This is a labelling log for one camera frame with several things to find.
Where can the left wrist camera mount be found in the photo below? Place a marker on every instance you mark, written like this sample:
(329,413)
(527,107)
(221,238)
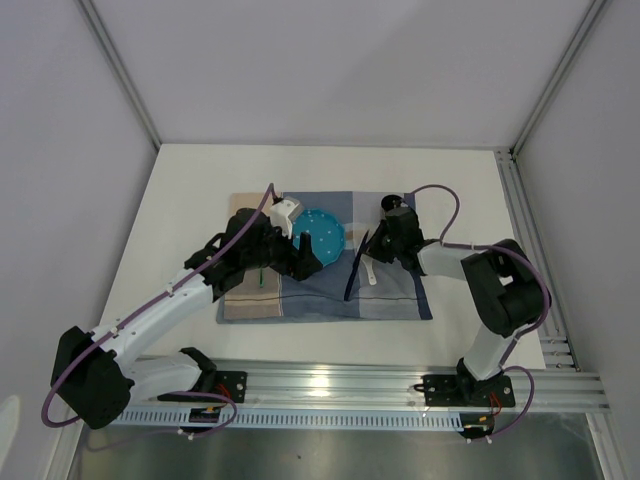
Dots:
(283,213)

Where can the brown mug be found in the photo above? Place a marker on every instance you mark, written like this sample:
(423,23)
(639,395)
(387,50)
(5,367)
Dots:
(391,202)

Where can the blue beige checked cloth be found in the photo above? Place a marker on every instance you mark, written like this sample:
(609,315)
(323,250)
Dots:
(396,296)

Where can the left aluminium frame post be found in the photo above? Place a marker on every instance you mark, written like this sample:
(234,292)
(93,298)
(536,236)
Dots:
(109,50)

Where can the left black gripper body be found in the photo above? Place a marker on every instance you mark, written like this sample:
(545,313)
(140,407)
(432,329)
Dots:
(275,252)

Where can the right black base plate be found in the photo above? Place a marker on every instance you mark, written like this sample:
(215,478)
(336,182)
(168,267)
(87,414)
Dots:
(447,390)

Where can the teal dotted plate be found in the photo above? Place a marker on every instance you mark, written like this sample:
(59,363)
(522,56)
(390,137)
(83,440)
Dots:
(328,238)

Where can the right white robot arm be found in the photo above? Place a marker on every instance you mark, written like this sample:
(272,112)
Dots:
(508,295)

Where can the white ceramic spoon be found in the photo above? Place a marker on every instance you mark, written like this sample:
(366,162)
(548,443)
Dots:
(367,262)

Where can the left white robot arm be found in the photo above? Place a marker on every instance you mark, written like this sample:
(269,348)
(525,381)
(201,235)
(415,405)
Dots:
(98,373)

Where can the purple knife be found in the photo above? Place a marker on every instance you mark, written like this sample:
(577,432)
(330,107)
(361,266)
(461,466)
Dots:
(353,282)

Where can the aluminium frame post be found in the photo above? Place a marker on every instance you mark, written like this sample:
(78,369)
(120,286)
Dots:
(579,38)
(109,50)

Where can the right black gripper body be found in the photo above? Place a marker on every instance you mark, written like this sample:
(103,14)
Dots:
(383,246)

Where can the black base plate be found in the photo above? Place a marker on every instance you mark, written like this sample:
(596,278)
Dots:
(230,384)
(447,390)

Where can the right aluminium frame post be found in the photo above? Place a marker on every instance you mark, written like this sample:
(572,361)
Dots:
(579,38)

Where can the aluminium mounting rail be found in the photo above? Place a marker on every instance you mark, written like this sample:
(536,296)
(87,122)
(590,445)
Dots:
(291,385)

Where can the white slotted cable duct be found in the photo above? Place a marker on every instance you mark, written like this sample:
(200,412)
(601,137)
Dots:
(200,418)

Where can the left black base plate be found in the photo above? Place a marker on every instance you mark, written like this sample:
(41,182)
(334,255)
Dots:
(230,384)

